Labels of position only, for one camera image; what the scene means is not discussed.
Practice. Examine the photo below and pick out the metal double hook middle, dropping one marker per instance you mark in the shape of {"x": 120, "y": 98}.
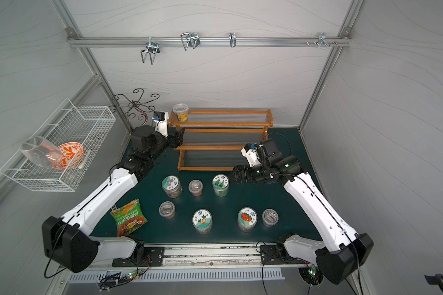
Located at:
{"x": 190, "y": 40}

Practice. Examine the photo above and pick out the metal double hook left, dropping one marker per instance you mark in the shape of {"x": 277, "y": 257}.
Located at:
{"x": 150, "y": 52}

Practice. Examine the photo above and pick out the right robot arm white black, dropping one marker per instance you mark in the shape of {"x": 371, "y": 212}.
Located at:
{"x": 341, "y": 250}

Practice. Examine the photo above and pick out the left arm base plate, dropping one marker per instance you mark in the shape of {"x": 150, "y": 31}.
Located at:
{"x": 142, "y": 257}

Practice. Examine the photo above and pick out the green snack bag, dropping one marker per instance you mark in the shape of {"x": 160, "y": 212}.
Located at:
{"x": 128, "y": 218}

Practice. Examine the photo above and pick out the white slotted cable duct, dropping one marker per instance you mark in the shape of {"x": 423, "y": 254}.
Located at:
{"x": 182, "y": 275}

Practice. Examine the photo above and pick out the small clear red seed container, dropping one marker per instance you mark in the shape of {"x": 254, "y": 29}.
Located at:
{"x": 196, "y": 187}

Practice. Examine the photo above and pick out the aluminium top rail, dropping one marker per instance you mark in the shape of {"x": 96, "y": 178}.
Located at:
{"x": 206, "y": 42}

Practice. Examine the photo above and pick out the jar with purple flower lid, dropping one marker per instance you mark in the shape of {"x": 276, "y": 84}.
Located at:
{"x": 172, "y": 186}

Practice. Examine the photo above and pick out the orange patterned bowl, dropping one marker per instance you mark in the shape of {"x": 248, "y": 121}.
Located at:
{"x": 72, "y": 155}

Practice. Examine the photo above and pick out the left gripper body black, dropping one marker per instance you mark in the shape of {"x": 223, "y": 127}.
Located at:
{"x": 173, "y": 139}

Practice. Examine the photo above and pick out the clear glass cup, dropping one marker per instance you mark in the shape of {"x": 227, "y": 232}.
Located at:
{"x": 42, "y": 152}

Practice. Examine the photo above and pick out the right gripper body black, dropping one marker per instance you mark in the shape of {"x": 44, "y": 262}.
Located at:
{"x": 245, "y": 173}

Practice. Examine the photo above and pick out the jar with carrot lid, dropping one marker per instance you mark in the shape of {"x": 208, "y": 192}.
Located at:
{"x": 202, "y": 221}

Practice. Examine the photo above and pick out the wooden two-tier shelf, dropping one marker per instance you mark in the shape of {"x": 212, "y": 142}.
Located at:
{"x": 213, "y": 139}

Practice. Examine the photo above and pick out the small metal hook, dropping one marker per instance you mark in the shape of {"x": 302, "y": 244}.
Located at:
{"x": 232, "y": 39}

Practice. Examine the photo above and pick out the small clear yellow seed container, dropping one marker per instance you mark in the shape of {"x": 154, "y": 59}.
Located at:
{"x": 181, "y": 111}

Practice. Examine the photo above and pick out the metal double hook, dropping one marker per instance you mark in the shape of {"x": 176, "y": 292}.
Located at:
{"x": 190, "y": 40}
{"x": 150, "y": 52}

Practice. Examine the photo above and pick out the jar with tomato lid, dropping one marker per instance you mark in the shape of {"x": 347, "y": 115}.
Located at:
{"x": 247, "y": 219}

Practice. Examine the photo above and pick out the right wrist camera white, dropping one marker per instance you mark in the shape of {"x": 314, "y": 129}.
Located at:
{"x": 251, "y": 155}

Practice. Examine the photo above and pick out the jar with green tree lid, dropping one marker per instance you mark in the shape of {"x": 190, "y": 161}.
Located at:
{"x": 220, "y": 184}

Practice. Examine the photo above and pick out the white wire basket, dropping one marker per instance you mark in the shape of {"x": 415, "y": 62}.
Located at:
{"x": 88, "y": 125}

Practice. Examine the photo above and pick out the metal bracket hook right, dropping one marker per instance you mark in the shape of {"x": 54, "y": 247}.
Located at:
{"x": 322, "y": 42}

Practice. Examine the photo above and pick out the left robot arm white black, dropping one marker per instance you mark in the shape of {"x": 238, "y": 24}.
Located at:
{"x": 67, "y": 240}

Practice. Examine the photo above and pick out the black metal jewelry stand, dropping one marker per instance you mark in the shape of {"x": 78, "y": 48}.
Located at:
{"x": 135, "y": 109}

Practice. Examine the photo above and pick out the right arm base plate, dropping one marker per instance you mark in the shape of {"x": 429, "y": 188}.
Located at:
{"x": 274, "y": 255}

